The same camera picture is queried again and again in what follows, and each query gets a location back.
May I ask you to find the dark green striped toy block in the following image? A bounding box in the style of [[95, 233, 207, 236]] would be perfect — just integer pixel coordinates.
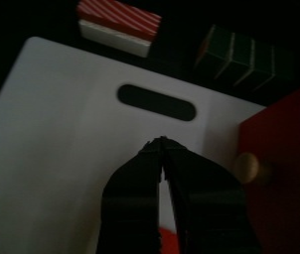
[[194, 25, 295, 92]]

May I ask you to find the white plastic cutting board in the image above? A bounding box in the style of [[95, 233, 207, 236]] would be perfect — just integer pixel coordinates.
[[0, 36, 267, 254]]

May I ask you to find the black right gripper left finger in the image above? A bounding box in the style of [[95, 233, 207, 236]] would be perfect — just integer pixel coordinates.
[[95, 138, 166, 254]]

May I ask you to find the red wooden drawer box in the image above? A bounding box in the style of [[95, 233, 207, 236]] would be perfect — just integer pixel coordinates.
[[235, 78, 300, 254]]

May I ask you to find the red striped white toy block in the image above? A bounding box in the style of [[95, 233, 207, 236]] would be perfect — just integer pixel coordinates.
[[75, 0, 163, 59]]

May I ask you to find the red dough piece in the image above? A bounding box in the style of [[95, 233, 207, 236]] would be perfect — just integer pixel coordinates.
[[156, 226, 182, 254]]

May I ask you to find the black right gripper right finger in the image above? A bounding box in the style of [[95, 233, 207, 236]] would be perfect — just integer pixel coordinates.
[[159, 135, 263, 254]]

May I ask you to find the round wooden drawer knob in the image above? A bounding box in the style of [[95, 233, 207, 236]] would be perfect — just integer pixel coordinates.
[[231, 152, 274, 185]]

